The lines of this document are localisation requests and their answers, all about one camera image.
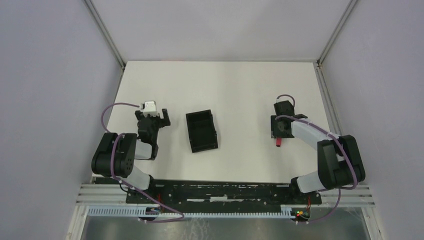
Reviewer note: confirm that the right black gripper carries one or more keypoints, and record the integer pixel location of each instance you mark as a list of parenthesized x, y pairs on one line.
[(274, 132)]

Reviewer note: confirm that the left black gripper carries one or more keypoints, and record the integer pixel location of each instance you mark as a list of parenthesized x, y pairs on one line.
[(165, 122)]

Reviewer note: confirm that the red handled screwdriver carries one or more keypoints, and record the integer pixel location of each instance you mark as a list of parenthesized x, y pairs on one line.
[(279, 142)]

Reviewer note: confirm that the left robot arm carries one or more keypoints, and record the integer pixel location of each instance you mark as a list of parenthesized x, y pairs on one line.
[(116, 158)]

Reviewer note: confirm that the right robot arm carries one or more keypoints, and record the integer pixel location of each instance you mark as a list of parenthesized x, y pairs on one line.
[(339, 162)]

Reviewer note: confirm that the black plastic bin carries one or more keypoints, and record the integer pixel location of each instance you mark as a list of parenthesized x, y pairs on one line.
[(202, 133)]

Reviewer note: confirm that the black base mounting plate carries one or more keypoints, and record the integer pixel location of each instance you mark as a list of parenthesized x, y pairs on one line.
[(188, 196)]

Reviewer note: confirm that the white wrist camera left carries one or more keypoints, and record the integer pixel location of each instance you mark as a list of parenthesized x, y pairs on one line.
[(148, 106)]

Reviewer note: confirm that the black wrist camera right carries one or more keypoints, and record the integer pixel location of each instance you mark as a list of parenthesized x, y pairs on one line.
[(284, 108)]

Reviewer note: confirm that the aluminium frame rail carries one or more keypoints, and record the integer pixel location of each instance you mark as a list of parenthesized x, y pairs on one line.
[(111, 194)]

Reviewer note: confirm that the grey slotted cable duct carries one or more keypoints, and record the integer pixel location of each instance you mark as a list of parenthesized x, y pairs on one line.
[(145, 212)]

